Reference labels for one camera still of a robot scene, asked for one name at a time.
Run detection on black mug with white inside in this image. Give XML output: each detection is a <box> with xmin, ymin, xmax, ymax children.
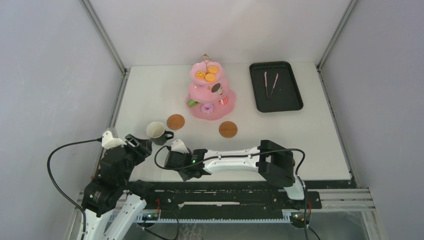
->
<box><xmin>146</xmin><ymin>121</ymin><xmax>175</xmax><ymax>146</ymax></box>

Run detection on pink frosted sprinkle donut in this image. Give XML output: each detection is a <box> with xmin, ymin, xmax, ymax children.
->
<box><xmin>200</xmin><ymin>103</ymin><xmax>215</xmax><ymax>115</ymax></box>

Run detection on green striped cake slice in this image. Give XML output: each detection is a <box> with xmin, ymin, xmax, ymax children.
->
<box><xmin>187</xmin><ymin>98</ymin><xmax>199</xmax><ymax>107</ymax></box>

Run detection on pink three-tier cake stand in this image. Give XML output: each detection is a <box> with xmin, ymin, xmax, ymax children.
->
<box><xmin>185</xmin><ymin>53</ymin><xmax>236</xmax><ymax>121</ymax></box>

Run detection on chocolate round cookie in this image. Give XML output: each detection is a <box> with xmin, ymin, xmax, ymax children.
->
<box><xmin>210</xmin><ymin>83</ymin><xmax>224</xmax><ymax>95</ymax></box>

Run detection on yellow round biscuit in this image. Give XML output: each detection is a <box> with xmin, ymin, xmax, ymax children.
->
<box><xmin>207</xmin><ymin>65</ymin><xmax>220</xmax><ymax>74</ymax></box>
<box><xmin>195</xmin><ymin>71</ymin><xmax>207</xmax><ymax>79</ymax></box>

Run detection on black serving tray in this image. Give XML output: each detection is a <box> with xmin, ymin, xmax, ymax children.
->
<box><xmin>249</xmin><ymin>61</ymin><xmax>304</xmax><ymax>113</ymax></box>

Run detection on pink-tipped metal tongs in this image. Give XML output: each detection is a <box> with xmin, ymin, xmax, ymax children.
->
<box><xmin>263</xmin><ymin>71</ymin><xmax>279</xmax><ymax>101</ymax></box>

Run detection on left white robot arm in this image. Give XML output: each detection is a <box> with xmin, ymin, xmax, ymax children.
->
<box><xmin>78</xmin><ymin>130</ymin><xmax>157</xmax><ymax>240</ymax></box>

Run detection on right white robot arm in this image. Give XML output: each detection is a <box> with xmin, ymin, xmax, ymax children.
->
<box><xmin>154</xmin><ymin>139</ymin><xmax>309</xmax><ymax>208</ymax></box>

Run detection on left wooden round coaster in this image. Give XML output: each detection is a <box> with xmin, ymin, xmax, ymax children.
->
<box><xmin>166</xmin><ymin>114</ymin><xmax>185</xmax><ymax>130</ymax></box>

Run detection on wooden round coaster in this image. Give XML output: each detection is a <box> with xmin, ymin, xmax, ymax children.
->
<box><xmin>218</xmin><ymin>121</ymin><xmax>238</xmax><ymax>138</ymax></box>
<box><xmin>166</xmin><ymin>114</ymin><xmax>185</xmax><ymax>130</ymax></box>

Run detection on right wooden round coaster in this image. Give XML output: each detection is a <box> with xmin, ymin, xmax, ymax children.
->
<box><xmin>218</xmin><ymin>121</ymin><xmax>238</xmax><ymax>138</ymax></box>

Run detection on red striped candy treat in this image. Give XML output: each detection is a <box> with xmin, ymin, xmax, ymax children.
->
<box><xmin>218</xmin><ymin>96</ymin><xmax>229</xmax><ymax>105</ymax></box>

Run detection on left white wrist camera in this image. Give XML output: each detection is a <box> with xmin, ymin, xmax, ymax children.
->
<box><xmin>101</xmin><ymin>127</ymin><xmax>127</xmax><ymax>150</ymax></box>

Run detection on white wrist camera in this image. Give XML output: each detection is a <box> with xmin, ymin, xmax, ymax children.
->
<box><xmin>171</xmin><ymin>139</ymin><xmax>190</xmax><ymax>154</ymax></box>
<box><xmin>101</xmin><ymin>127</ymin><xmax>127</xmax><ymax>150</ymax></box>

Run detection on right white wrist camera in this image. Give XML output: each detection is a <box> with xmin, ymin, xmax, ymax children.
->
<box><xmin>171</xmin><ymin>139</ymin><xmax>190</xmax><ymax>154</ymax></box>

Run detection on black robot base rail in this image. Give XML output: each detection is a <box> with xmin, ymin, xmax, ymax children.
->
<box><xmin>146</xmin><ymin>181</ymin><xmax>323</xmax><ymax>221</ymax></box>

